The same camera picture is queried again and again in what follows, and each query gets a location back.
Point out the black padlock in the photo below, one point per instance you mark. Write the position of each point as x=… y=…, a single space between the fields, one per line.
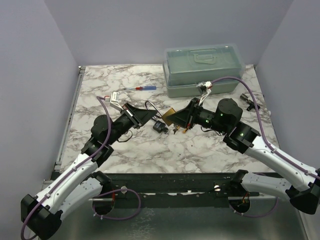
x=159 y=126

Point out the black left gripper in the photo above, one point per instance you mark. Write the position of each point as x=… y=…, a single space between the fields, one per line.
x=138 y=116

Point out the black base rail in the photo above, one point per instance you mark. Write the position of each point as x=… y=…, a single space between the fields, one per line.
x=157 y=190

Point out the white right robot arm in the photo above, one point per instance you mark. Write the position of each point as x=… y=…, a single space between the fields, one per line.
x=298 y=183

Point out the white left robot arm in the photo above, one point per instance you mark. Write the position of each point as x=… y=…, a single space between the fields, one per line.
x=44 y=212

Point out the green plastic toolbox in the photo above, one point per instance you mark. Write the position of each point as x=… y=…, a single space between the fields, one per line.
x=185 y=67

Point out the black T-shaped tool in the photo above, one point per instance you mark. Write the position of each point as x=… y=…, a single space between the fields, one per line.
x=250 y=103

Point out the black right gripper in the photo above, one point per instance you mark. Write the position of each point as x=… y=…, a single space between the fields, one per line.
x=187 y=116

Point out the brass padlock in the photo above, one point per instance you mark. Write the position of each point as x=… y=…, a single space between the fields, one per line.
x=159 y=116

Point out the red blue screwdriver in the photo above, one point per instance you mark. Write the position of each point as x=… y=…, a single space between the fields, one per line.
x=141 y=88

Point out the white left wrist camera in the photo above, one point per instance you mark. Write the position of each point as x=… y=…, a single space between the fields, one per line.
x=114 y=100

